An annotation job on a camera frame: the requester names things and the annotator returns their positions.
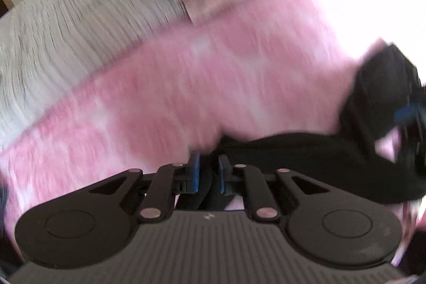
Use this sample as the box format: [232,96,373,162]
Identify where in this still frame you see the black pants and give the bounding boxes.
[195,43,426,212]

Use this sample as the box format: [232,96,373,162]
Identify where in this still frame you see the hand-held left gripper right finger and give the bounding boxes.
[218,154,333,223]

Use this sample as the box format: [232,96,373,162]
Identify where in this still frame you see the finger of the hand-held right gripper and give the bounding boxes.
[394,66,426,168]

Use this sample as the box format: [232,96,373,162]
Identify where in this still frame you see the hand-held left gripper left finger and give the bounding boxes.
[88,151,201,223]

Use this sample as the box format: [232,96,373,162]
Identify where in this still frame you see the grey bed sheet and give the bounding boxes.
[0,0,189,151]

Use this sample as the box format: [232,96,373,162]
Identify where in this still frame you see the pink patterned blanket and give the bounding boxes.
[0,0,426,271]

